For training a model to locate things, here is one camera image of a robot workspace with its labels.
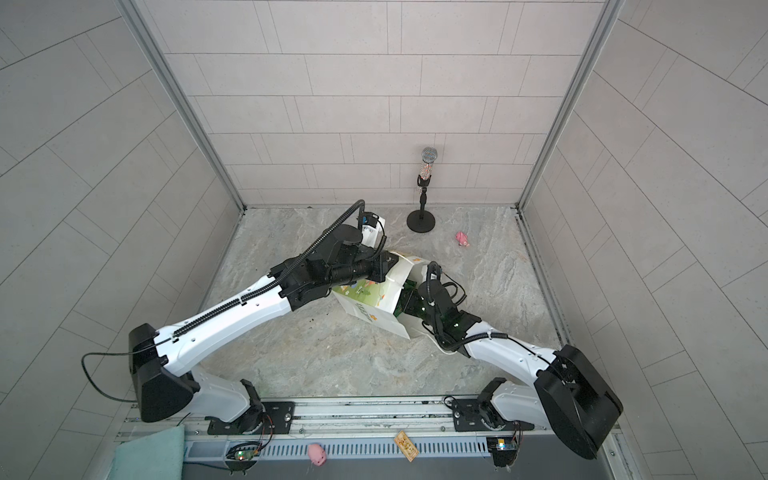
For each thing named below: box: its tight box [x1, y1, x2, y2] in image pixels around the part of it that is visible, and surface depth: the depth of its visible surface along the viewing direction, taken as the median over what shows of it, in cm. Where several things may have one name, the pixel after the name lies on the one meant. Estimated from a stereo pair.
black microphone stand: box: [406, 174, 436, 233], surface depth 114 cm
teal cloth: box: [110, 424, 185, 480], surface depth 66 cm
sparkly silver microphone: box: [420, 146, 438, 180], surface depth 93 cm
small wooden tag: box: [394, 430, 419, 463], surface depth 68 cm
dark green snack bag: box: [393, 279, 424, 318], surface depth 74 cm
